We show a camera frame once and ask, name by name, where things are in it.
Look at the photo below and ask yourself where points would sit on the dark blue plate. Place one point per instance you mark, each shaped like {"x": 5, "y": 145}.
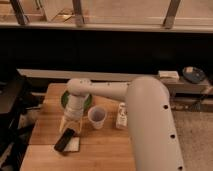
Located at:
{"x": 193, "y": 75}

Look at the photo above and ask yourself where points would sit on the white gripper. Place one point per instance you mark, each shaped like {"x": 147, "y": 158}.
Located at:
{"x": 73, "y": 110}

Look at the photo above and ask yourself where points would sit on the black equipment at left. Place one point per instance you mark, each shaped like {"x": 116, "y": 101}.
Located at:
{"x": 15, "y": 99}

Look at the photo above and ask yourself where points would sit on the black eraser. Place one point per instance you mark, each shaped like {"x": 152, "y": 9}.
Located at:
{"x": 64, "y": 140}

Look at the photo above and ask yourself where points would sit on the white sponge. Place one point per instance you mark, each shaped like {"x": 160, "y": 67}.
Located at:
{"x": 73, "y": 145}

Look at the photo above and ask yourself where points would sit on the green plate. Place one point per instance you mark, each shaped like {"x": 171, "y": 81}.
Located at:
{"x": 87, "y": 102}

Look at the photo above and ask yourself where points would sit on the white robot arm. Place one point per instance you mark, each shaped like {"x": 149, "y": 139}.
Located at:
{"x": 151, "y": 126}

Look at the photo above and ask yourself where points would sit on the grey metal shelf rail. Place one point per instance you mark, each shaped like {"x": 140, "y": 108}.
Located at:
{"x": 180, "y": 86}

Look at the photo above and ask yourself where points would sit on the clear plastic cup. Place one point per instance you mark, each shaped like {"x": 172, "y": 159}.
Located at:
{"x": 97, "y": 116}

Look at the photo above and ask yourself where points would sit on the white box on shelf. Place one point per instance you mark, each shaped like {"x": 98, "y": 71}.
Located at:
{"x": 168, "y": 74}

